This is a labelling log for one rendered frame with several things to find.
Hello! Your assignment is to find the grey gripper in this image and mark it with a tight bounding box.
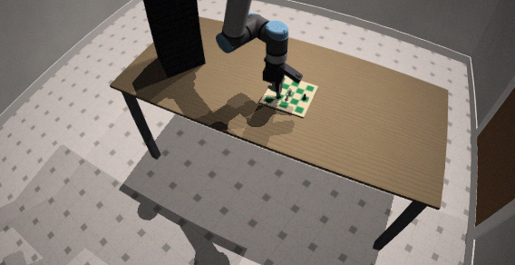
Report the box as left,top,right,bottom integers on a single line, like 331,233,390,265
263,57,285,97

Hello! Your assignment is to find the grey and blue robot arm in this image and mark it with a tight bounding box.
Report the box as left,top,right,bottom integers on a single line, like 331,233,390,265
216,0,303,83

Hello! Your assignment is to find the green and cream chessboard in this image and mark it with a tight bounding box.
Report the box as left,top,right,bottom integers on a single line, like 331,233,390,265
259,76,318,118

